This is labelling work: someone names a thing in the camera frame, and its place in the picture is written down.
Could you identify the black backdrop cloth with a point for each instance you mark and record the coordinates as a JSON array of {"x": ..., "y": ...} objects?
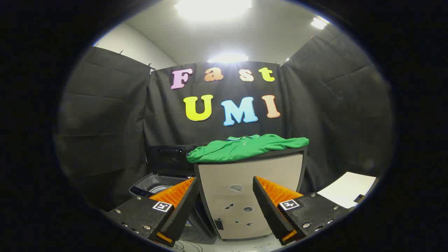
[{"x": 105, "y": 122}]

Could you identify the white paper sheet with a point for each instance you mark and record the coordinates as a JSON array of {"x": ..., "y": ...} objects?
[{"x": 346, "y": 189}]

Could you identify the green polo shirt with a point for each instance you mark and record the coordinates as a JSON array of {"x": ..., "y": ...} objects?
[{"x": 245, "y": 147}]

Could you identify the beige cabinet with black frame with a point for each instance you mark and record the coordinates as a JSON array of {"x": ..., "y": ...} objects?
[{"x": 241, "y": 171}]

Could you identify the long ceiling light panel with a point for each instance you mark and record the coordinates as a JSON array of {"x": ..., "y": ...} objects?
[{"x": 227, "y": 58}]

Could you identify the grey washing machine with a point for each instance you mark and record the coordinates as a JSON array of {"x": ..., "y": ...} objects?
[{"x": 143, "y": 187}]

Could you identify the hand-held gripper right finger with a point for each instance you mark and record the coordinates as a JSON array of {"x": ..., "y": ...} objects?
[{"x": 267, "y": 206}]

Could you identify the dark glass washing machine lid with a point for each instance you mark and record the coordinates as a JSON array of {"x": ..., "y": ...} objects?
[{"x": 168, "y": 159}]

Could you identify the large ceiling light panel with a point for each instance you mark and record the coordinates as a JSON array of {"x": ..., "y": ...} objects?
[{"x": 213, "y": 7}]

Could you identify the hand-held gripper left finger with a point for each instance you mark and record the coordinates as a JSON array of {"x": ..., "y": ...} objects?
[{"x": 182, "y": 206}]

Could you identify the small ceiling light panel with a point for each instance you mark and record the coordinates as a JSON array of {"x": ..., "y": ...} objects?
[{"x": 318, "y": 23}]

